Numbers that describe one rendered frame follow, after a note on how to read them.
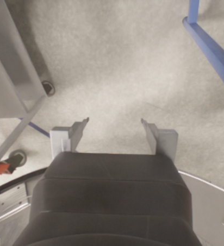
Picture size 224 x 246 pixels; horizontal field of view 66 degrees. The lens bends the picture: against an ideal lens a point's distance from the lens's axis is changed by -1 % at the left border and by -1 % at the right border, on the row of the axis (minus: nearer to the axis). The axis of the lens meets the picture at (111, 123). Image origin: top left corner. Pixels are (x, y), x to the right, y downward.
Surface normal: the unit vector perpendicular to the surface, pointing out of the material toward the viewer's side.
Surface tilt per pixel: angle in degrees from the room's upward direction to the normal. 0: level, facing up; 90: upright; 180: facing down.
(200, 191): 90
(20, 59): 0
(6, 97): 0
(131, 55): 0
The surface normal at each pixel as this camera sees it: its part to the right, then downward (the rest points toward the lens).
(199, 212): -0.16, -0.76
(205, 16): -0.15, 0.65
